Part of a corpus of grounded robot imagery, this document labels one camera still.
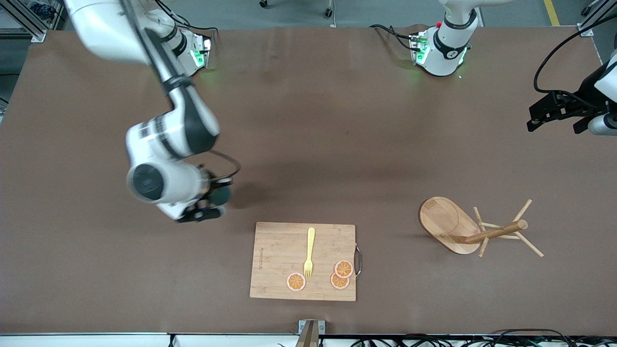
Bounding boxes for wooden mug tree rack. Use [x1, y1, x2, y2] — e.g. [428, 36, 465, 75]
[418, 196, 544, 258]

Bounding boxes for yellow fork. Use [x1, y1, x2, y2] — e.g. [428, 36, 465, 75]
[303, 227, 316, 279]

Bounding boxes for aluminium frame post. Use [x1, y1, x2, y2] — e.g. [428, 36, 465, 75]
[0, 0, 46, 43]
[578, 10, 617, 37]

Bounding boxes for bamboo cutting board, metal handle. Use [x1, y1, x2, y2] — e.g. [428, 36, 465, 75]
[249, 222, 363, 302]

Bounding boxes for black base power cable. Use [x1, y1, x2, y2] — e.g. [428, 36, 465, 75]
[369, 24, 414, 52]

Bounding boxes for blue cable bundle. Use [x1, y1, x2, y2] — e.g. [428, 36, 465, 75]
[29, 2, 57, 21]

